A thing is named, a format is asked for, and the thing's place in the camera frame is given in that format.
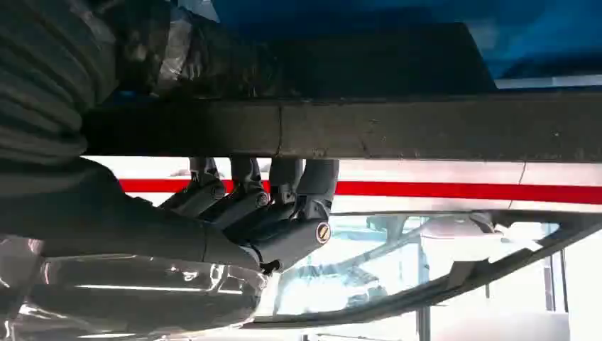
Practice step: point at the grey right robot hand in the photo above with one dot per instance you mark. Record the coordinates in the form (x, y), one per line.
(141, 230)

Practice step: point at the ribbed grey right arm sleeve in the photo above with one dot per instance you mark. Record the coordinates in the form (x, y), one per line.
(42, 80)

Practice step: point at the crinkled silver plastic parcel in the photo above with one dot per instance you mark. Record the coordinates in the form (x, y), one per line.
(174, 47)

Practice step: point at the white barrier with red stripe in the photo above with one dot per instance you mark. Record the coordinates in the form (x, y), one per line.
(447, 190)

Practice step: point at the dark metal frame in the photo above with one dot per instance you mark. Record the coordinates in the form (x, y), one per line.
(423, 292)

